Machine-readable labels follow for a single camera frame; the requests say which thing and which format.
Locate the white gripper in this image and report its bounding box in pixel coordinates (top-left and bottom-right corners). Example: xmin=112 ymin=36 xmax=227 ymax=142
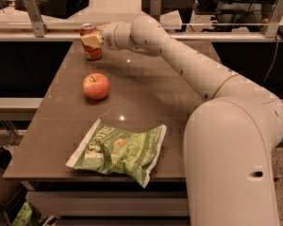
xmin=81 ymin=22 xmax=132 ymax=50

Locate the red coke can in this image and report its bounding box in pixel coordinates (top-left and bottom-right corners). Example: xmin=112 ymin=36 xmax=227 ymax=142
xmin=80 ymin=24 xmax=102 ymax=60

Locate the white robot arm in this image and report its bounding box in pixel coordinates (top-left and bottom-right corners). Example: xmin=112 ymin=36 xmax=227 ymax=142
xmin=81 ymin=16 xmax=283 ymax=226

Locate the red apple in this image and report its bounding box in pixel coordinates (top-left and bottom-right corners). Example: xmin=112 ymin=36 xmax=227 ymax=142
xmin=82 ymin=73 xmax=110 ymax=100

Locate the green chip bag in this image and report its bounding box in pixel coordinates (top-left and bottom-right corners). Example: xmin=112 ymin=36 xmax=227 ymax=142
xmin=66 ymin=120 xmax=166 ymax=188

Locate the grey table drawer base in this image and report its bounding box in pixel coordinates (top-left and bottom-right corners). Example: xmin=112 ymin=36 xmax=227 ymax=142
xmin=26 ymin=182 xmax=191 ymax=226

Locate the green bag under table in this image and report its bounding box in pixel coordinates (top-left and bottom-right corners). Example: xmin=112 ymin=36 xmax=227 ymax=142
xmin=11 ymin=202 xmax=39 ymax=226

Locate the middle metal rail bracket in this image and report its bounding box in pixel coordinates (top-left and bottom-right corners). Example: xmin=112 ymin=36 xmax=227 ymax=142
xmin=149 ymin=0 xmax=161 ymax=22

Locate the metal rail bracket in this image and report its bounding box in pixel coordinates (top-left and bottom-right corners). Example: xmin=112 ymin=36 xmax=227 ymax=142
xmin=262 ymin=0 xmax=283 ymax=39
xmin=149 ymin=0 xmax=161 ymax=22
xmin=23 ymin=0 xmax=48 ymax=38

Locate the left metal rail bracket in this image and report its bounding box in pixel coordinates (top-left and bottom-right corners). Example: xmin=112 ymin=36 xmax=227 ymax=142
xmin=23 ymin=0 xmax=48 ymax=38

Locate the right metal rail bracket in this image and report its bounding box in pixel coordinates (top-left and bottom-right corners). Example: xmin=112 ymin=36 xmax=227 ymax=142
xmin=262 ymin=0 xmax=283 ymax=39

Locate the black cable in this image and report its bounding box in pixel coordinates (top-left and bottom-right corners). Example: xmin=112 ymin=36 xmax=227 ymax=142
xmin=262 ymin=36 xmax=280 ymax=87

